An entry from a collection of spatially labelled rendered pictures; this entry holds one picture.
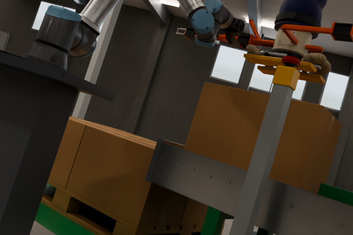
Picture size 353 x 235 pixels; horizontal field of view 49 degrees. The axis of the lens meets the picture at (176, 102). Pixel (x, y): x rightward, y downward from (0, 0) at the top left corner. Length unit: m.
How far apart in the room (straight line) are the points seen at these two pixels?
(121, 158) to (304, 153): 0.99
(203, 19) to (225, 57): 9.44
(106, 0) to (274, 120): 0.99
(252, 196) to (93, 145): 1.21
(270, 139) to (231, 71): 9.58
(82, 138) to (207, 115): 0.86
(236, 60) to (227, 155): 9.25
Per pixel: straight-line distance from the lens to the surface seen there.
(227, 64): 11.01
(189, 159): 1.75
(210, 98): 1.94
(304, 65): 1.86
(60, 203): 2.50
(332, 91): 10.96
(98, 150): 2.32
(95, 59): 5.57
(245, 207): 1.42
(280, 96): 1.43
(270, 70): 2.11
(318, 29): 1.76
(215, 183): 1.68
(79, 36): 1.85
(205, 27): 1.63
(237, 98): 1.87
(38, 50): 1.75
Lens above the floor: 0.65
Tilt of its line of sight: 5 degrees up
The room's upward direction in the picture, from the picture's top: 17 degrees clockwise
